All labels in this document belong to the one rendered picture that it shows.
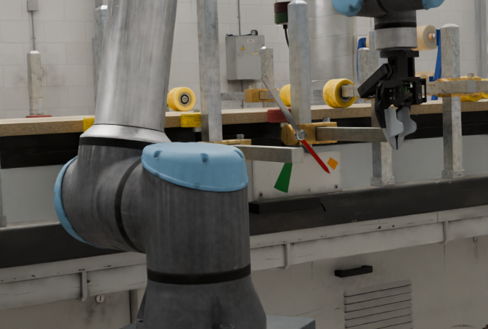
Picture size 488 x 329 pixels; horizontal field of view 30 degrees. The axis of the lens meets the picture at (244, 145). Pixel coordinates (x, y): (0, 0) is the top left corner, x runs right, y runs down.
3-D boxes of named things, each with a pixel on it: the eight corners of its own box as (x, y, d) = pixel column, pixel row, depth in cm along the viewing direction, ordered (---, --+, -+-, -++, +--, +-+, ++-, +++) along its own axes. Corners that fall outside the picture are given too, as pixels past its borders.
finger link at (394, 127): (399, 150, 192) (397, 107, 192) (381, 150, 197) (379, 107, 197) (410, 149, 194) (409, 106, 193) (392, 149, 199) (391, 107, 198)
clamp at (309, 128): (338, 142, 223) (337, 121, 223) (293, 145, 216) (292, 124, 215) (324, 141, 228) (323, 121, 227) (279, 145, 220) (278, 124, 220)
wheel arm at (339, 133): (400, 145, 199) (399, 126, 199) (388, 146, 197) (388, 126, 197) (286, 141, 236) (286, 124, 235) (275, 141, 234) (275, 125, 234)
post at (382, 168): (393, 215, 234) (388, 27, 231) (383, 216, 232) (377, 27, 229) (384, 213, 237) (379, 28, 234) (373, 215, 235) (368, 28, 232)
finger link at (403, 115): (410, 149, 194) (409, 106, 193) (392, 149, 199) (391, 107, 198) (422, 149, 195) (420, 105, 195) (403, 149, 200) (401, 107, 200)
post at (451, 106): (462, 201, 247) (459, 23, 244) (454, 202, 245) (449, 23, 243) (454, 200, 250) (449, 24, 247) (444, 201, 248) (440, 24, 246)
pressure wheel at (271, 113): (306, 151, 233) (304, 106, 232) (279, 152, 228) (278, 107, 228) (287, 149, 239) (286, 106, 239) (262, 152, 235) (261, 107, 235)
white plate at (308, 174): (343, 191, 224) (341, 150, 223) (254, 200, 210) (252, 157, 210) (341, 190, 224) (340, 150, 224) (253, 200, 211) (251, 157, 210)
